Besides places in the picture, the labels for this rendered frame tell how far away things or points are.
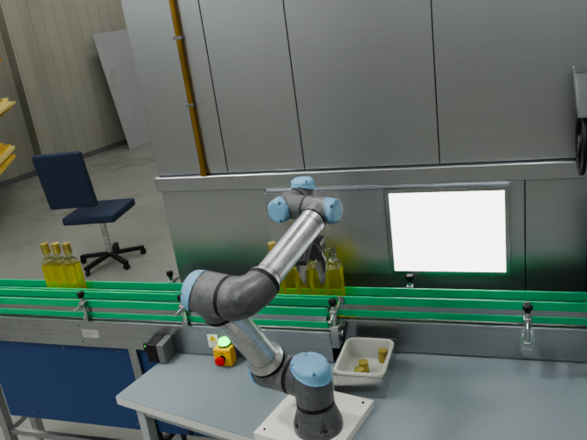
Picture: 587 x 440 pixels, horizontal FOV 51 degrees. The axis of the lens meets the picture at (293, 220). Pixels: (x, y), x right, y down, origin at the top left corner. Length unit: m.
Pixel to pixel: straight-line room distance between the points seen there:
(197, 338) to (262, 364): 0.65
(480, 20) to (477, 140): 0.39
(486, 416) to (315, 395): 0.54
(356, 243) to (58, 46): 8.76
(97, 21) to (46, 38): 1.08
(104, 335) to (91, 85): 8.56
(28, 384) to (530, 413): 2.17
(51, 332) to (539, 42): 2.20
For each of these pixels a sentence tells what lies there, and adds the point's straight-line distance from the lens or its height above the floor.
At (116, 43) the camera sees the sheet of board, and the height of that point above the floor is 1.70.
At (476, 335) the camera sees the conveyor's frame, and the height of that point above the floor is 0.84.
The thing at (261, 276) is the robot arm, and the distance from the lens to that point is 1.58.
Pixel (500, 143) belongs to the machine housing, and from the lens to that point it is 2.23.
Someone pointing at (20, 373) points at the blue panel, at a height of 0.58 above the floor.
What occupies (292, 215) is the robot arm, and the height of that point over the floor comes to 1.41.
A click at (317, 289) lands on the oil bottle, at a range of 2.33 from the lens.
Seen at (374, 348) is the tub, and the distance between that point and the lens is 2.28.
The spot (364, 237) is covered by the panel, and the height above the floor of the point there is 1.13.
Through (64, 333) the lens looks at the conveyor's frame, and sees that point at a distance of 2.84.
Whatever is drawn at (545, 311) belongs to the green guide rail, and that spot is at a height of 0.93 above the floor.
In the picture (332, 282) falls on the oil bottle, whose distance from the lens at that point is 2.31.
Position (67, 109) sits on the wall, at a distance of 10.69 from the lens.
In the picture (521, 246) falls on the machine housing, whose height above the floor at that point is 1.08.
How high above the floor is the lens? 2.01
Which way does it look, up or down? 19 degrees down
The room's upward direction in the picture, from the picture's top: 8 degrees counter-clockwise
